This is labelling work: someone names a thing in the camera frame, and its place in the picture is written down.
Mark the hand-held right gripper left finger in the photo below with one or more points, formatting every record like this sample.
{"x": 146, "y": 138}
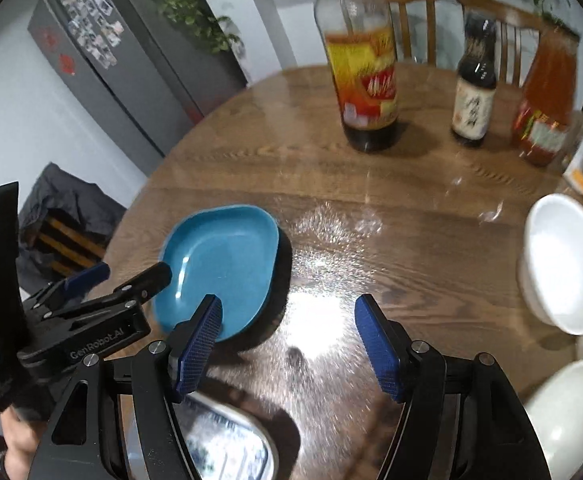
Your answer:
{"x": 199, "y": 345}

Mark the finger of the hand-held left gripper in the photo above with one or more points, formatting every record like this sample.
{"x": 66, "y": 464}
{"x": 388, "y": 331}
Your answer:
{"x": 86, "y": 277}
{"x": 141, "y": 285}

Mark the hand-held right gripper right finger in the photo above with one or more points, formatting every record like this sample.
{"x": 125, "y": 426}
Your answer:
{"x": 379, "y": 350}

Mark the blue plate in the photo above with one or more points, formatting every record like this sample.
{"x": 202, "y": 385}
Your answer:
{"x": 221, "y": 260}

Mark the medium white bowl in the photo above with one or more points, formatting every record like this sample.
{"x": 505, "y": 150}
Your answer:
{"x": 566, "y": 410}

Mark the small white bowl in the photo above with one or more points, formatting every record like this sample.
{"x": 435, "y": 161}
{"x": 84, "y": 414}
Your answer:
{"x": 561, "y": 260}

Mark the person's left hand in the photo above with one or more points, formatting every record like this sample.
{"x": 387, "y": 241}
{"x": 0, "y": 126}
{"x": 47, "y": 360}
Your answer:
{"x": 19, "y": 445}

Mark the wooden slatted chair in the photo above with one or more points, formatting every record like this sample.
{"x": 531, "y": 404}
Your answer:
{"x": 66, "y": 232}

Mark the dark cloth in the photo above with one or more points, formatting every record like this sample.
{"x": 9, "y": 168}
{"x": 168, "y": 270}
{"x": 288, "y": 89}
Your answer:
{"x": 56, "y": 190}

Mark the grey refrigerator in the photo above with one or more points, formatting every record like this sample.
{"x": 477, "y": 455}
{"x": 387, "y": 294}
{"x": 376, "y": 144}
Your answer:
{"x": 136, "y": 60}

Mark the group of fridge photo magnets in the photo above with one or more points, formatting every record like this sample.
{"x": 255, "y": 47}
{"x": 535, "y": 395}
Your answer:
{"x": 91, "y": 25}

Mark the small dark sauce bottle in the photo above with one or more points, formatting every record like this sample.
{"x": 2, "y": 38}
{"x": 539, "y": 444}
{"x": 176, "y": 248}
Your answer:
{"x": 471, "y": 110}

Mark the large clear sauce bottle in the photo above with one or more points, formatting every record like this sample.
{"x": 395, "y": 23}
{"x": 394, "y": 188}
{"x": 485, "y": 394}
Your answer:
{"x": 366, "y": 85}

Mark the orange sauce bottle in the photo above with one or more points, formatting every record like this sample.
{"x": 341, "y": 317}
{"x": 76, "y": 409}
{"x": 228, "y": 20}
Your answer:
{"x": 551, "y": 85}

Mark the small trailing green plant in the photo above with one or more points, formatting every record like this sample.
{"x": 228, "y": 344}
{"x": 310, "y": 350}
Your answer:
{"x": 546, "y": 0}

